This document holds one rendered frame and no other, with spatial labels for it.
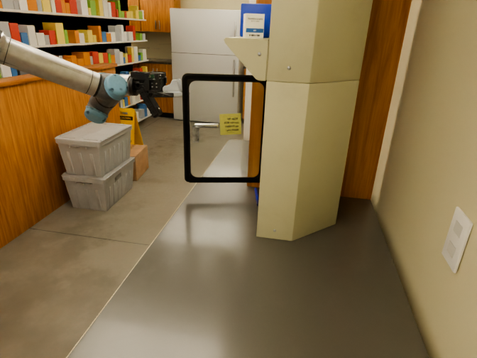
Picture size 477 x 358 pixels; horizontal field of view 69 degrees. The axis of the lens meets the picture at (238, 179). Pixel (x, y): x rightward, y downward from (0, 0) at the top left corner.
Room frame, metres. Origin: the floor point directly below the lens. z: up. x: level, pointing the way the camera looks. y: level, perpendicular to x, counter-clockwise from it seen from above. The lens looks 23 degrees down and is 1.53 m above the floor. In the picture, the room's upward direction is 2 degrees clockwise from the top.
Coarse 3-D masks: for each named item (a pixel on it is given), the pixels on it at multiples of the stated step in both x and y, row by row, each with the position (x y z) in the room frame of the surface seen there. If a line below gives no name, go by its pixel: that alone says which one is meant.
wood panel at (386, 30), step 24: (264, 0) 1.30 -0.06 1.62; (384, 0) 1.24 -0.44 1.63; (408, 0) 1.23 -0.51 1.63; (384, 24) 1.24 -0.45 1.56; (384, 48) 1.24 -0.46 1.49; (384, 72) 1.23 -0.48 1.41; (360, 96) 1.24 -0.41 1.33; (384, 96) 1.23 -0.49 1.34; (360, 120) 1.24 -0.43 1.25; (384, 120) 1.23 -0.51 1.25; (360, 144) 1.24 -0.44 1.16; (360, 168) 1.24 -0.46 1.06; (360, 192) 1.23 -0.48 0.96
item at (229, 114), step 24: (192, 96) 1.21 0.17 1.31; (216, 96) 1.22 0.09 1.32; (240, 96) 1.22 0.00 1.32; (192, 120) 1.21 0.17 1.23; (216, 120) 1.22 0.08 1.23; (240, 120) 1.22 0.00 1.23; (192, 144) 1.21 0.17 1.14; (216, 144) 1.22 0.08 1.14; (240, 144) 1.22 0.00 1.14; (192, 168) 1.21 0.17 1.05; (216, 168) 1.22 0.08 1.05; (240, 168) 1.22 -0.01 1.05
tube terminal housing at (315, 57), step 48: (288, 0) 0.92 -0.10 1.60; (336, 0) 0.94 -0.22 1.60; (288, 48) 0.92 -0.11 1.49; (336, 48) 0.96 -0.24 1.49; (288, 96) 0.92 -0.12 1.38; (336, 96) 0.97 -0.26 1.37; (288, 144) 0.92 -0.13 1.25; (336, 144) 0.99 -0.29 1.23; (288, 192) 0.91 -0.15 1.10; (336, 192) 1.01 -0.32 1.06; (288, 240) 0.91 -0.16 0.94
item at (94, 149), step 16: (80, 128) 3.07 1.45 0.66; (96, 128) 3.09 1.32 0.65; (112, 128) 3.12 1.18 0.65; (128, 128) 3.18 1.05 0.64; (64, 144) 2.74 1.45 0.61; (80, 144) 2.70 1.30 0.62; (96, 144) 2.68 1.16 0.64; (112, 144) 2.90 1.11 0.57; (128, 144) 3.21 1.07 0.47; (64, 160) 2.76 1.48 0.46; (80, 160) 2.73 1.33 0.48; (96, 160) 2.71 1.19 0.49; (112, 160) 2.90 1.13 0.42; (96, 176) 2.73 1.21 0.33
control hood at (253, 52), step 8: (224, 40) 0.95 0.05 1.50; (232, 40) 0.94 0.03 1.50; (240, 40) 0.94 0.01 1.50; (248, 40) 0.94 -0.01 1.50; (256, 40) 0.93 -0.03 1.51; (264, 40) 0.93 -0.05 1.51; (232, 48) 0.94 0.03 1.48; (240, 48) 0.94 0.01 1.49; (248, 48) 0.94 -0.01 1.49; (256, 48) 0.93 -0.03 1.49; (264, 48) 0.93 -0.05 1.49; (240, 56) 0.94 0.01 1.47; (248, 56) 0.94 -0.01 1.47; (256, 56) 0.93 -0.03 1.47; (264, 56) 0.93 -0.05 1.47; (248, 64) 0.94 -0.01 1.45; (256, 64) 0.93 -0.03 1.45; (264, 64) 0.93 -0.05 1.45; (256, 72) 0.93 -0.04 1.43; (264, 72) 0.93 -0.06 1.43; (264, 80) 0.93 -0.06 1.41
